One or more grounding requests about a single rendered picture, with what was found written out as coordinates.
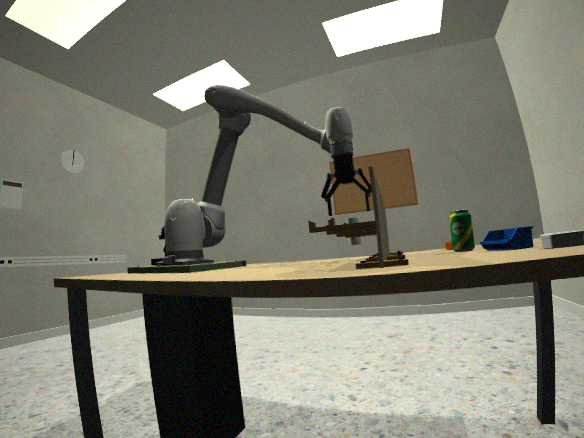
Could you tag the green drink can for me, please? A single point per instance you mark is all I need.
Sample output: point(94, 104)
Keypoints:
point(461, 231)

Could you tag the blue plastic bin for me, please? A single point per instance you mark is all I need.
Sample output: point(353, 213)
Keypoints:
point(520, 238)

